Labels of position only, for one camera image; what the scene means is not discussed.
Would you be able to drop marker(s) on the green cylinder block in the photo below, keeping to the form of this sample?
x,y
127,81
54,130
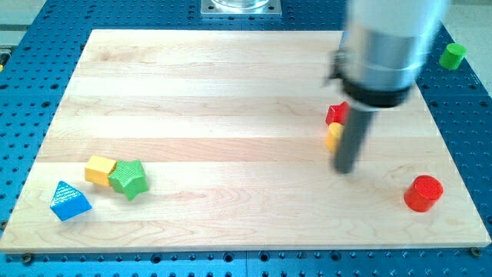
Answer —
x,y
452,56

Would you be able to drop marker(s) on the blue triangle block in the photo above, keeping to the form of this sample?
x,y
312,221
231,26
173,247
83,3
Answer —
x,y
68,202

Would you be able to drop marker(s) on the yellow cube block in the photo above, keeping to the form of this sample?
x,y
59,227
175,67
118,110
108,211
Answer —
x,y
98,169

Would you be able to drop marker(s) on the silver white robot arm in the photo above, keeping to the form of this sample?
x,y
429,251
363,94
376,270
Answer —
x,y
383,48

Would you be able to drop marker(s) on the red cylinder block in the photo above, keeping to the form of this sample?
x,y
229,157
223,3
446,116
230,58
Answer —
x,y
423,193

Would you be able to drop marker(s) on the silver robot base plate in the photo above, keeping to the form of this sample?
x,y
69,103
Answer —
x,y
240,7

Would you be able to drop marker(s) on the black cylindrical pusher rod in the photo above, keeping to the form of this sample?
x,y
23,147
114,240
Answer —
x,y
352,139

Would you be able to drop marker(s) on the red star block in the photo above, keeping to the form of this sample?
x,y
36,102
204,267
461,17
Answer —
x,y
337,113

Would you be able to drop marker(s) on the green star block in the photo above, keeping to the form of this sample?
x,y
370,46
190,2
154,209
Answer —
x,y
129,179

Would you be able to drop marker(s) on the light wooden board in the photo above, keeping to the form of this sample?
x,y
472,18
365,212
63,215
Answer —
x,y
230,130

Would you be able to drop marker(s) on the yellow hexagon block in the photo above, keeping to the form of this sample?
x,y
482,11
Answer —
x,y
334,133

